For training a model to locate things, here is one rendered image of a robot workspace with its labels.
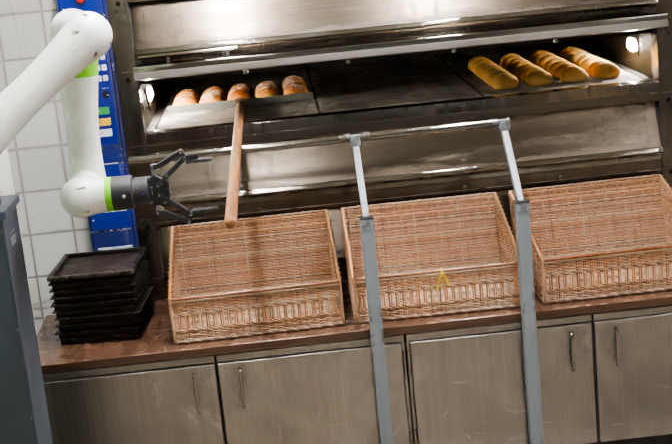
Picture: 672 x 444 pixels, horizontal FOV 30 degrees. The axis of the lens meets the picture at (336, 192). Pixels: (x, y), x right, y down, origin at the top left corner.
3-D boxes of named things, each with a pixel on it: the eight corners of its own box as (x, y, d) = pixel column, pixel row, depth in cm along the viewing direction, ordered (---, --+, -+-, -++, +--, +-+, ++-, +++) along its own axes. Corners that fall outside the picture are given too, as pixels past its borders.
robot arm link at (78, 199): (60, 224, 330) (54, 183, 327) (67, 213, 342) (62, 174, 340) (113, 218, 330) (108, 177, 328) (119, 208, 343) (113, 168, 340)
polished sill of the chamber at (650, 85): (147, 142, 439) (146, 130, 438) (653, 89, 446) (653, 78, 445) (146, 145, 433) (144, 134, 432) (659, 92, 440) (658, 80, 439)
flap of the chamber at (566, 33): (134, 80, 413) (140, 80, 433) (669, 26, 420) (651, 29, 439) (133, 73, 413) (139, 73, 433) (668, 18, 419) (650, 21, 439)
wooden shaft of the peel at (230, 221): (237, 229, 296) (235, 217, 296) (224, 231, 296) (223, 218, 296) (244, 109, 463) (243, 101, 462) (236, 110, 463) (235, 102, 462)
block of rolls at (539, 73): (466, 69, 510) (465, 56, 509) (582, 57, 512) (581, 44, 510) (493, 91, 451) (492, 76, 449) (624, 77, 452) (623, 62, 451)
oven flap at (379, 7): (136, 58, 426) (131, 1, 428) (655, 6, 432) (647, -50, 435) (134, 55, 421) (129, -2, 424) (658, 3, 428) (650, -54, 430)
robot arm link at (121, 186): (113, 215, 330) (108, 181, 328) (118, 205, 342) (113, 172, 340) (136, 213, 330) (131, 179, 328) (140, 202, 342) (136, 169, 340)
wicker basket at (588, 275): (510, 264, 448) (505, 189, 442) (664, 246, 451) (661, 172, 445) (542, 306, 401) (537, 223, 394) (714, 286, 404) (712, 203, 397)
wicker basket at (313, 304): (178, 299, 444) (168, 224, 438) (336, 282, 447) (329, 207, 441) (171, 346, 397) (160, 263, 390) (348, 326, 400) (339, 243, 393)
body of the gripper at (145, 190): (134, 173, 337) (168, 169, 338) (138, 203, 339) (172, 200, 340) (131, 179, 330) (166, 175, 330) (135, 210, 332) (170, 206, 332)
